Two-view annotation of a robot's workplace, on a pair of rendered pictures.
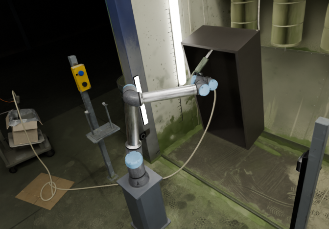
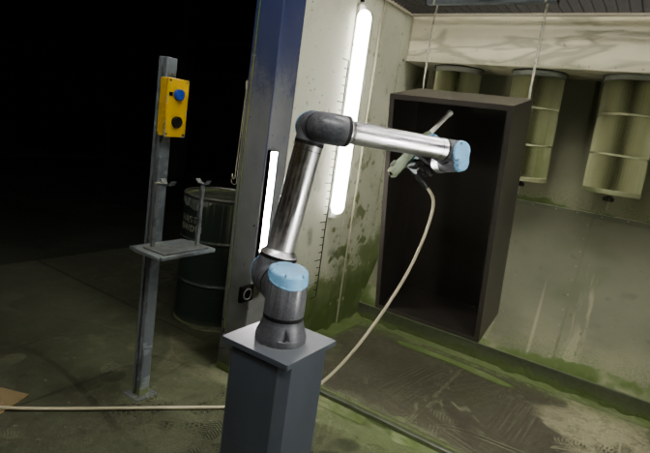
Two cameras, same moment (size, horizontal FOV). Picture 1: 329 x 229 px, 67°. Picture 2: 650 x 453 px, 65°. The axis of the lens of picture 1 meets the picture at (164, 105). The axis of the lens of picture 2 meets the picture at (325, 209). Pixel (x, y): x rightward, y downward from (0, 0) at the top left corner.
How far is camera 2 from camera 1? 1.20 m
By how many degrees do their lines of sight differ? 27
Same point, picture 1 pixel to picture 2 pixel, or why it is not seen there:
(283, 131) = (512, 343)
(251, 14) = not seen: hidden behind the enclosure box
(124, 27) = (283, 45)
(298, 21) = (547, 141)
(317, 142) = not seen: outside the picture
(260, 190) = (497, 438)
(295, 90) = (531, 267)
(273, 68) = not seen: hidden behind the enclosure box
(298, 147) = (543, 374)
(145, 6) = (321, 33)
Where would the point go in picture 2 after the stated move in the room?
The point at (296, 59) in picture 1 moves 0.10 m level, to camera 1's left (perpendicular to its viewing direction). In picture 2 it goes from (531, 217) to (519, 216)
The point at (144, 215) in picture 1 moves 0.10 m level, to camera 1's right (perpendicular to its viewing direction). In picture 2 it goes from (281, 431) to (309, 430)
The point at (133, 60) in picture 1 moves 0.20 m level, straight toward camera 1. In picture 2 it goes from (279, 118) to (291, 120)
